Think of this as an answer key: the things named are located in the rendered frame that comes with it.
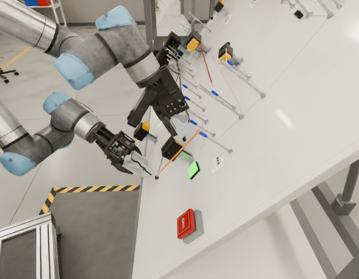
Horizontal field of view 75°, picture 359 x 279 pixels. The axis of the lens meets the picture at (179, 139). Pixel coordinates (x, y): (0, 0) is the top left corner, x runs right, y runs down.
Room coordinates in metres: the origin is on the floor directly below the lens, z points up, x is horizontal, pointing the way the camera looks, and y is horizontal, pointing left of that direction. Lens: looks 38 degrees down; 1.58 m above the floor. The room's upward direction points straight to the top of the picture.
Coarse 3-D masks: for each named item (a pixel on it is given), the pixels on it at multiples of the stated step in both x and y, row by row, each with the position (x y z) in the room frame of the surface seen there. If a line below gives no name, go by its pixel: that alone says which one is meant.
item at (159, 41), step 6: (156, 36) 1.87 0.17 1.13; (162, 36) 1.87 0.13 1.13; (180, 36) 1.87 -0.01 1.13; (186, 36) 1.87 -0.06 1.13; (156, 42) 1.70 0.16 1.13; (162, 42) 1.70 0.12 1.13; (156, 48) 1.56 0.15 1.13; (186, 48) 1.56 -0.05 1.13; (156, 54) 1.52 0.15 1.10; (180, 54) 1.53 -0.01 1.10
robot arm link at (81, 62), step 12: (96, 36) 0.51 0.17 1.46; (60, 48) 0.53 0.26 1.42; (72, 48) 0.49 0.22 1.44; (84, 48) 0.48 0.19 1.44; (96, 48) 0.48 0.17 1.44; (108, 48) 0.49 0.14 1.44; (60, 60) 0.46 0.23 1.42; (72, 60) 0.46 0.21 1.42; (84, 60) 0.46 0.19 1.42; (96, 60) 0.47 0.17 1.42; (108, 60) 0.49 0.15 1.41; (60, 72) 0.45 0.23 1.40; (72, 72) 0.45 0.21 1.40; (84, 72) 0.46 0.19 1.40; (96, 72) 0.47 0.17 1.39; (72, 84) 0.44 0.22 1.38; (84, 84) 0.46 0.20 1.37
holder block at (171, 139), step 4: (168, 140) 0.54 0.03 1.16; (172, 140) 0.52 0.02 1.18; (164, 144) 0.54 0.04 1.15; (168, 144) 0.52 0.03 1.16; (172, 144) 0.51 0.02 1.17; (176, 144) 0.51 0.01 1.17; (164, 148) 0.53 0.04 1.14; (168, 148) 0.50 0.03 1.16; (172, 148) 0.51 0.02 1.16; (176, 148) 0.51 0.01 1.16; (180, 148) 0.51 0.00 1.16; (164, 152) 0.50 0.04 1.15; (168, 152) 0.50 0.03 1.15; (172, 152) 0.50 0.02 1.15; (176, 152) 0.51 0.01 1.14; (180, 152) 0.51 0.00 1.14; (164, 156) 0.50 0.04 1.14; (168, 156) 0.50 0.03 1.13; (172, 156) 0.50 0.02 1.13; (176, 156) 0.50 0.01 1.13; (172, 160) 0.50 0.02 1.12
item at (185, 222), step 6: (192, 210) 0.32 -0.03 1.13; (180, 216) 0.32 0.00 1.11; (186, 216) 0.31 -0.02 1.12; (192, 216) 0.31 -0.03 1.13; (180, 222) 0.31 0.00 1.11; (186, 222) 0.30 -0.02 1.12; (192, 222) 0.29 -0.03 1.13; (180, 228) 0.29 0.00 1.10; (186, 228) 0.28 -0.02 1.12; (192, 228) 0.28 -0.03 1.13; (180, 234) 0.28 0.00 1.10; (186, 234) 0.28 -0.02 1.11
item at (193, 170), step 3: (195, 162) 0.49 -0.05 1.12; (192, 165) 0.48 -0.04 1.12; (195, 165) 0.47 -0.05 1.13; (198, 165) 0.47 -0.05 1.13; (189, 168) 0.48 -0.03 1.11; (192, 168) 0.47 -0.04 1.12; (195, 168) 0.46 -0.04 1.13; (198, 168) 0.46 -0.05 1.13; (189, 171) 0.47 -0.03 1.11; (192, 171) 0.46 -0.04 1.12; (195, 171) 0.45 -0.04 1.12; (198, 171) 0.45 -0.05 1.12; (189, 174) 0.46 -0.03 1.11; (192, 174) 0.45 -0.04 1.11; (195, 174) 0.45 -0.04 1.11; (192, 177) 0.45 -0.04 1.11
